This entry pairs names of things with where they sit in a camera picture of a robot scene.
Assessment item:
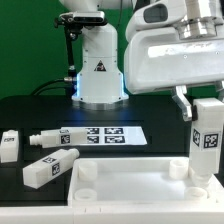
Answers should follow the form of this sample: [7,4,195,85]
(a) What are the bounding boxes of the white marker sheet with tags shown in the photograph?
[59,126,148,148]

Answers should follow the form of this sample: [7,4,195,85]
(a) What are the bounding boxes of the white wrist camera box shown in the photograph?
[126,0,187,40]

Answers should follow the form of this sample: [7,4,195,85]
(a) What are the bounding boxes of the black base cables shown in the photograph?
[31,78,76,97]

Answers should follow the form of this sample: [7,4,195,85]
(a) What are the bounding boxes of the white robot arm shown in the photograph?
[59,0,224,121]

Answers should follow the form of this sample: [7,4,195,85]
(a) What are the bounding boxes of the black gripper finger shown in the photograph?
[215,80,224,102]
[172,85,192,122]

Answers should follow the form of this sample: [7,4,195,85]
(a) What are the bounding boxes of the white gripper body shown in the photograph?
[124,21,224,94]

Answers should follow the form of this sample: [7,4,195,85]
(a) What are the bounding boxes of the white desk tabletop tray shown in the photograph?
[68,157,224,207]

